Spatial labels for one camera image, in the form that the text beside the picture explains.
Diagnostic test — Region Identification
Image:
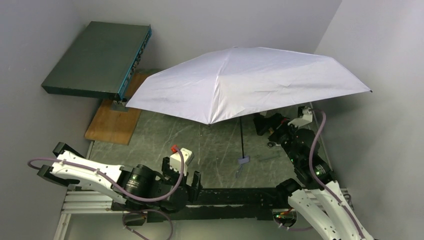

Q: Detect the lilac umbrella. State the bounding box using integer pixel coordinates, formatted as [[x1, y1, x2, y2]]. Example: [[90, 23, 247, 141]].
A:
[[125, 46, 373, 180]]

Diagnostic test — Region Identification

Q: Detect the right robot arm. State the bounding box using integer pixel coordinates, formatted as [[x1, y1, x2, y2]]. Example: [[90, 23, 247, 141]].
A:
[[253, 109, 373, 240]]

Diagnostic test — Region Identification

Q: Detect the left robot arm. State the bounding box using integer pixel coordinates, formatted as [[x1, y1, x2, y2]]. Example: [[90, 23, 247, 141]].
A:
[[27, 142, 203, 213]]

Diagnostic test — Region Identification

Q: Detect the silver ratchet wrench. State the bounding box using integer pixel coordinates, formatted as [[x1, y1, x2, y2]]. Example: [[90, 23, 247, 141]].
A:
[[266, 142, 277, 148]]

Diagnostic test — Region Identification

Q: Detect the wooden board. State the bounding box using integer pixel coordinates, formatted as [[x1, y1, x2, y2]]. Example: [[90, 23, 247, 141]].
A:
[[84, 73, 150, 146]]

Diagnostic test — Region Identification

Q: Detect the grey metal stand plate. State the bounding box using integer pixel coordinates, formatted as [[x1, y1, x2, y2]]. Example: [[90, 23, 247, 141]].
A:
[[110, 100, 129, 112]]

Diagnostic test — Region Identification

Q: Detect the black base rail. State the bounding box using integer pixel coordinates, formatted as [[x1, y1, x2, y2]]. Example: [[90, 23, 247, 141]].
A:
[[111, 186, 296, 224]]

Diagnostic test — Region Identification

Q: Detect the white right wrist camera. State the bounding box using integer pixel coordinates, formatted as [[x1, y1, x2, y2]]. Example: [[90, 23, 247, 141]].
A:
[[287, 106, 313, 128]]

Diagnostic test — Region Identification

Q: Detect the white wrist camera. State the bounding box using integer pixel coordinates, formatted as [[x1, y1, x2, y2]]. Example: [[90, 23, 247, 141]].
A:
[[287, 106, 313, 128], [169, 145, 194, 177]]

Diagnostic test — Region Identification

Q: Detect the grey plastic bracket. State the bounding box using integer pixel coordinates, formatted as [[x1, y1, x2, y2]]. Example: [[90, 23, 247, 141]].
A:
[[258, 154, 280, 162]]

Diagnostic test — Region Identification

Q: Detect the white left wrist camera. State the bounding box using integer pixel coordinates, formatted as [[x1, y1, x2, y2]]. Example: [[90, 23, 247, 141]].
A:
[[169, 145, 194, 177]]

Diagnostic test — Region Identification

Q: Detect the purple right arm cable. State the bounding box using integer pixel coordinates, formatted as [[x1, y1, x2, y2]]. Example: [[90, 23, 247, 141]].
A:
[[273, 109, 367, 240]]

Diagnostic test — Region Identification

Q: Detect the aluminium frame rail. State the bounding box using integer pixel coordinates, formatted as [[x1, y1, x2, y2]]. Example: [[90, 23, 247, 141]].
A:
[[53, 190, 113, 240]]

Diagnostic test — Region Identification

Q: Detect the dark network switch box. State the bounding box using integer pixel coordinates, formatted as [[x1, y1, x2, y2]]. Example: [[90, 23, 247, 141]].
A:
[[41, 21, 152, 102]]

